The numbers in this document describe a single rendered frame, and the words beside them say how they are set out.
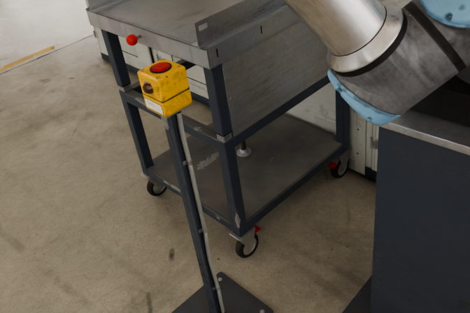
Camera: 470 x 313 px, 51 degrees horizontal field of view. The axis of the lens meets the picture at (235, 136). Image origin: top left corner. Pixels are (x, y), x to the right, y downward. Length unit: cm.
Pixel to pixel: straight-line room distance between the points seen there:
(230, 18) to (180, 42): 15
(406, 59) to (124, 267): 137
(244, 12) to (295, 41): 25
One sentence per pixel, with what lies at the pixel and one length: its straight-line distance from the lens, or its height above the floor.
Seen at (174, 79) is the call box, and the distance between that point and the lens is 110.
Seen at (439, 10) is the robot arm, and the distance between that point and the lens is 87.
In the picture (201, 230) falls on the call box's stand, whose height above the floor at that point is 40.
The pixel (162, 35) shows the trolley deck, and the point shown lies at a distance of 144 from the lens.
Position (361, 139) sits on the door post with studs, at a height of 18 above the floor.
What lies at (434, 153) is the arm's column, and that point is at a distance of 113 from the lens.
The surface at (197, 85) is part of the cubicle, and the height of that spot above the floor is 12.
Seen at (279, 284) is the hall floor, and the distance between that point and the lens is 176.
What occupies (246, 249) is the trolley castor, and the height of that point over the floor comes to 5.
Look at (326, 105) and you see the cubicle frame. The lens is 208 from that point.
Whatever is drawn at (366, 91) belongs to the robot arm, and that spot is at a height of 93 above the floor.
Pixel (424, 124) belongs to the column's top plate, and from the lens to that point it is 113.
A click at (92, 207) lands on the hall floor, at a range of 223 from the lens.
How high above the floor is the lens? 137
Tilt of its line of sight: 34 degrees down
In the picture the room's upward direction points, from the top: 9 degrees counter-clockwise
